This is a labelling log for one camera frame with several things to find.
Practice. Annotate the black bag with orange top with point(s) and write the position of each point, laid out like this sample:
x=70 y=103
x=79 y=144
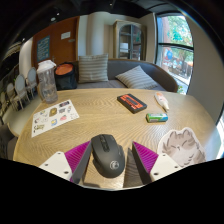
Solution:
x=66 y=79

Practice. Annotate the green and white pack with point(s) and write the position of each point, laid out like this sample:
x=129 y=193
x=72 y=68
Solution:
x=156 y=117

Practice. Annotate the group of white chairs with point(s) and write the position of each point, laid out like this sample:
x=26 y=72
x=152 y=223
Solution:
x=20 y=88

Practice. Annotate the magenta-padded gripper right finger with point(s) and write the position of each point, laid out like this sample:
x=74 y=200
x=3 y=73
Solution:
x=160 y=165

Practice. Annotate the arched glass-door cabinet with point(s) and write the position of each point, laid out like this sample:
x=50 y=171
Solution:
x=130 y=41

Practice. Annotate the clear plastic shaker bottle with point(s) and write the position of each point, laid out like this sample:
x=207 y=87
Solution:
x=47 y=83

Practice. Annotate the small white tube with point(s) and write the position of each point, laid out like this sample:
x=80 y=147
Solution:
x=161 y=100

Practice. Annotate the grey curved sofa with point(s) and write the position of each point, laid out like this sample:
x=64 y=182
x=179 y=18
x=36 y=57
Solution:
x=116 y=68

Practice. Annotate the black box with red print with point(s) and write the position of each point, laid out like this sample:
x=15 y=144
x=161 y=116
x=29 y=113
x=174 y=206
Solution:
x=132 y=103

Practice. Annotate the blue poster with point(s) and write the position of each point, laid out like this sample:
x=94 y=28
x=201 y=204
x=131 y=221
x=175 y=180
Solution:
x=43 y=48

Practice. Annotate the cat-shaped mouse pad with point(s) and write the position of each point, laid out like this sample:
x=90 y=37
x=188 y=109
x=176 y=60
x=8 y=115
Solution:
x=181 y=146

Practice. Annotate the striped flat cushion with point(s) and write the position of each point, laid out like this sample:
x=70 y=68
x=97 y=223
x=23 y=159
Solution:
x=136 y=78

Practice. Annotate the brown wooden door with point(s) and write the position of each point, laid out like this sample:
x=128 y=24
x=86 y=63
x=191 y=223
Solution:
x=61 y=50

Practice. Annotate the black computer mouse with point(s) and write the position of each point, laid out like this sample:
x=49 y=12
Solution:
x=107 y=156

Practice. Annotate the black-framed window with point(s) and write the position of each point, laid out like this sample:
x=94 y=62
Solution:
x=175 y=50
x=221 y=133

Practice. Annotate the small white door sign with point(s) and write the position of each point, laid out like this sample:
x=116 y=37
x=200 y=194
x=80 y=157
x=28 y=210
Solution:
x=65 y=35

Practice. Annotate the white sticker sheet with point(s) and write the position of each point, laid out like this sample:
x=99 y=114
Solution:
x=55 y=117

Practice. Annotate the beige upholstered chair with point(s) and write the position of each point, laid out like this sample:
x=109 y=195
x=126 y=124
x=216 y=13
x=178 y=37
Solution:
x=23 y=116

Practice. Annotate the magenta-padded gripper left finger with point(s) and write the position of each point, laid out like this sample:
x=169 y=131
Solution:
x=60 y=164

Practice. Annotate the striped square cushion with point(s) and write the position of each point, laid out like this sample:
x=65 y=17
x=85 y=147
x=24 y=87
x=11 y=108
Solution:
x=93 y=68

